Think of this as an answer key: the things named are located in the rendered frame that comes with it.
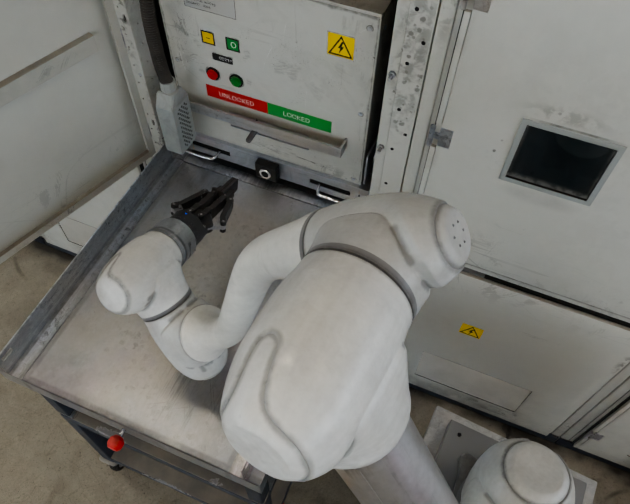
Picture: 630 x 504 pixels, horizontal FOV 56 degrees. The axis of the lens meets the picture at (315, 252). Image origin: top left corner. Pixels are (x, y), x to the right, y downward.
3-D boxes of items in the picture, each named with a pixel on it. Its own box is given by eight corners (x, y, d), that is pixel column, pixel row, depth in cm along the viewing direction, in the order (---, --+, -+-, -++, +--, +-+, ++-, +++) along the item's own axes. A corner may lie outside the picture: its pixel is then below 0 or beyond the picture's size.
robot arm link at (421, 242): (326, 178, 72) (267, 254, 65) (454, 148, 59) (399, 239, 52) (378, 255, 78) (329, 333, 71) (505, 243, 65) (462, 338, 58)
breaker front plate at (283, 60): (357, 191, 147) (378, 20, 107) (186, 135, 157) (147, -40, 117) (359, 188, 147) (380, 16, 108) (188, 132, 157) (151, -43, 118)
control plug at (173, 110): (183, 156, 147) (170, 101, 132) (166, 150, 148) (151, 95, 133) (198, 135, 151) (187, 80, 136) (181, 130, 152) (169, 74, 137)
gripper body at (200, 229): (159, 244, 118) (184, 221, 126) (197, 258, 117) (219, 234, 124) (159, 213, 114) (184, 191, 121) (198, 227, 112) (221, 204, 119)
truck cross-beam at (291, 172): (366, 207, 150) (368, 191, 145) (179, 145, 161) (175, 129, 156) (373, 193, 152) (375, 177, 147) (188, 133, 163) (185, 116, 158)
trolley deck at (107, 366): (261, 494, 118) (259, 486, 113) (6, 378, 130) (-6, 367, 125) (374, 239, 153) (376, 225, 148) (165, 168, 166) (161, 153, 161)
